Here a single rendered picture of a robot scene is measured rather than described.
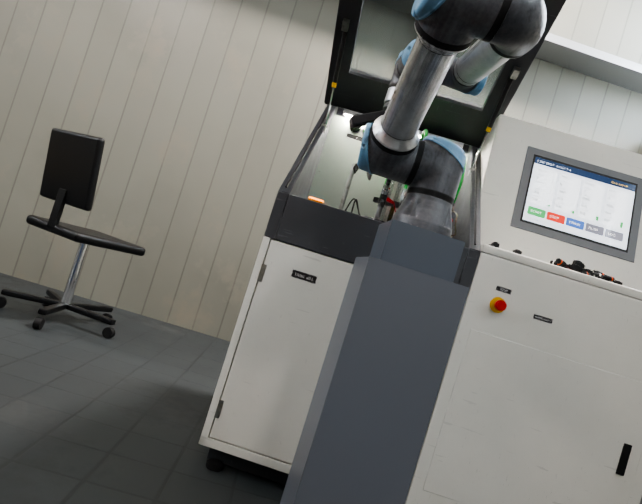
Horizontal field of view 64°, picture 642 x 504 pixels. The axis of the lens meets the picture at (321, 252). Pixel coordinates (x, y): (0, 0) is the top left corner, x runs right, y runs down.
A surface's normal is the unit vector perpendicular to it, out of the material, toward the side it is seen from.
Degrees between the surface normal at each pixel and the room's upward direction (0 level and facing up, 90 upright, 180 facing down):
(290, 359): 90
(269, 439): 90
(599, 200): 76
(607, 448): 90
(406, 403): 90
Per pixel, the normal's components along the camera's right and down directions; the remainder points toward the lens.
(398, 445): 0.06, -0.01
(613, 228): 0.03, -0.28
